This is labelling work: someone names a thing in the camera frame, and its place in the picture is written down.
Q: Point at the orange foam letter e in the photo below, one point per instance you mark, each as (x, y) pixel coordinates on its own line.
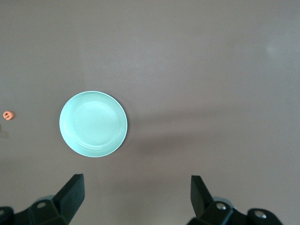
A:
(11, 114)

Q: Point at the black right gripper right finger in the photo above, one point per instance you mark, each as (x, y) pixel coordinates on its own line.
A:
(201, 201)

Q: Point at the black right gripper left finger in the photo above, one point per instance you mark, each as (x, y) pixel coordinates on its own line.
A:
(70, 199)

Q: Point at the light green plate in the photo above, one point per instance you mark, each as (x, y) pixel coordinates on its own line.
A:
(93, 124)

